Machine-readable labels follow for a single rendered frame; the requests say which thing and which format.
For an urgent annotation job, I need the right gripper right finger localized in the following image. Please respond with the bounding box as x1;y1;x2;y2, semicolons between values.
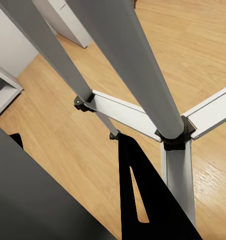
118;133;203;240

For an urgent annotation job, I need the camera tripod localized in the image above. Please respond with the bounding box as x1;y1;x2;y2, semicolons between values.
0;0;226;240

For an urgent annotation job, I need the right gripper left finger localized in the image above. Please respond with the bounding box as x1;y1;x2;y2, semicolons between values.
9;133;23;148

